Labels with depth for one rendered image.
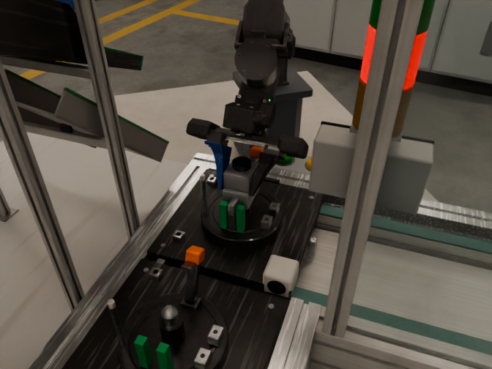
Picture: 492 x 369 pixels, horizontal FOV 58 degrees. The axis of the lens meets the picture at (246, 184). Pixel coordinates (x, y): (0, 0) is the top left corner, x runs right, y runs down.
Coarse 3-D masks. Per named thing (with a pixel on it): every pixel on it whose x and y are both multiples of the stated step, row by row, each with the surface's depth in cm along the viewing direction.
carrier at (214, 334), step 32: (128, 288) 64; (160, 288) 64; (224, 288) 64; (128, 320) 58; (160, 320) 54; (192, 320) 58; (224, 320) 58; (256, 320) 60; (96, 352) 56; (128, 352) 54; (160, 352) 49; (192, 352) 54; (224, 352) 54; (256, 352) 56
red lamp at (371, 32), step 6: (372, 30) 38; (372, 36) 38; (366, 42) 39; (372, 42) 38; (366, 48) 39; (372, 48) 39; (366, 54) 40; (366, 60) 40; (366, 66) 40; (360, 72) 41; (366, 72) 40; (366, 78) 40
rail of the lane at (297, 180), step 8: (192, 160) 92; (200, 160) 92; (208, 160) 92; (272, 168) 90; (272, 176) 88; (280, 176) 88; (288, 176) 88; (296, 176) 88; (304, 176) 88; (288, 184) 86; (296, 184) 86; (304, 184) 86; (328, 200) 84; (336, 200) 84; (344, 200) 83
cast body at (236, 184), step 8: (232, 160) 69; (240, 160) 69; (248, 160) 69; (232, 168) 69; (240, 168) 68; (248, 168) 68; (256, 168) 69; (224, 176) 68; (232, 176) 67; (240, 176) 67; (248, 176) 67; (224, 184) 69; (232, 184) 68; (240, 184) 68; (248, 184) 67; (224, 192) 69; (232, 192) 69; (240, 192) 69; (248, 192) 68; (256, 192) 73; (224, 200) 70; (232, 200) 69; (240, 200) 69; (248, 200) 69; (232, 208) 68; (248, 208) 70
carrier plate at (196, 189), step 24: (192, 192) 82; (216, 192) 82; (288, 192) 82; (312, 192) 82; (192, 216) 77; (288, 216) 77; (312, 216) 77; (168, 240) 72; (192, 240) 72; (288, 240) 72; (168, 264) 71; (216, 264) 68; (240, 264) 68; (264, 264) 68
